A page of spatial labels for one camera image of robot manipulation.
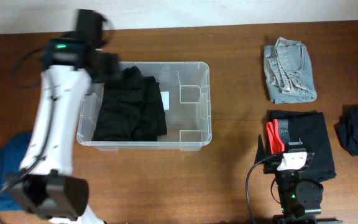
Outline black garment with red waistband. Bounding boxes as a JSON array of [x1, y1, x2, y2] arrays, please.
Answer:
[[268, 110, 336, 182]]

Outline blue garment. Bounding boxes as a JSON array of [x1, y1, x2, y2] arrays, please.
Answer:
[[0, 132, 32, 212]]

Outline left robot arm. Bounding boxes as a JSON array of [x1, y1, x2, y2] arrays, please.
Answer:
[[3, 9, 123, 223]]

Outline light blue folded jeans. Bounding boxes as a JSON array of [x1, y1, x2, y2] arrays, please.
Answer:
[[263, 37, 317, 104]]

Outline clear plastic storage container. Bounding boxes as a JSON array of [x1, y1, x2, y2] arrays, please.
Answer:
[[76, 62, 212, 151]]

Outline white label in container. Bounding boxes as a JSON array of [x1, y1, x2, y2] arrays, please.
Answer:
[[160, 91, 170, 111]]

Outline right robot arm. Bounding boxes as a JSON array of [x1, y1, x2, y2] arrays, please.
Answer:
[[246, 136, 343, 224]]

